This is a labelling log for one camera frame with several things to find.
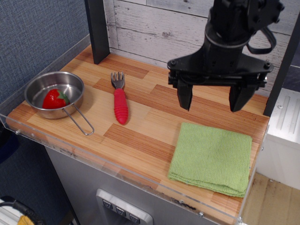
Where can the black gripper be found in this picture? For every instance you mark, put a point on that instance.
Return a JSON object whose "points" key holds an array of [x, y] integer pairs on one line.
{"points": [[220, 62]]}

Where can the green cloth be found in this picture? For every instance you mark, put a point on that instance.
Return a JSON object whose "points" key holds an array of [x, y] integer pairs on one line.
{"points": [[212, 158]]}

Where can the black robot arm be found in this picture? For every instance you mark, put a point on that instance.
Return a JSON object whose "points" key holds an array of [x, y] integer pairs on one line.
{"points": [[236, 31]]}

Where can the white box on right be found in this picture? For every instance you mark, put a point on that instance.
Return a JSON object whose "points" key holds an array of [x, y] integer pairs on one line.
{"points": [[279, 158]]}

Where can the grey cabinet with dispenser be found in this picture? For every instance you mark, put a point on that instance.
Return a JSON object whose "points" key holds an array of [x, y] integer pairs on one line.
{"points": [[105, 194]]}

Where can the red toy strawberry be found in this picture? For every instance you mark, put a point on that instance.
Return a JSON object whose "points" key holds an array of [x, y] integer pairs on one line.
{"points": [[54, 99]]}

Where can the clear acrylic table guard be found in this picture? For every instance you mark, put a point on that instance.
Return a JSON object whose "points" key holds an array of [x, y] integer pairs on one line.
{"points": [[126, 132]]}

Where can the yellow object bottom left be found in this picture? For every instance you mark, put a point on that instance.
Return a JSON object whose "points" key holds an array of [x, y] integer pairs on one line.
{"points": [[25, 220]]}

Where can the dark right frame post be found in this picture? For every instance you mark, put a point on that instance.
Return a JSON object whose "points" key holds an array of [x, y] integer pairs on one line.
{"points": [[286, 54]]}

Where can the dark frame post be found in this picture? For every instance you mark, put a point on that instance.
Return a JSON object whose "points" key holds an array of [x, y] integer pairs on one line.
{"points": [[286, 54], [98, 30]]}

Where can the red handled fork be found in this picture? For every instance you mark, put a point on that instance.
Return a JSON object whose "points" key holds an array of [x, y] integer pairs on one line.
{"points": [[120, 102]]}

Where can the dark left frame post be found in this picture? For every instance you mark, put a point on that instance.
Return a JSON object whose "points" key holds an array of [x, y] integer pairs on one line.
{"points": [[98, 30]]}

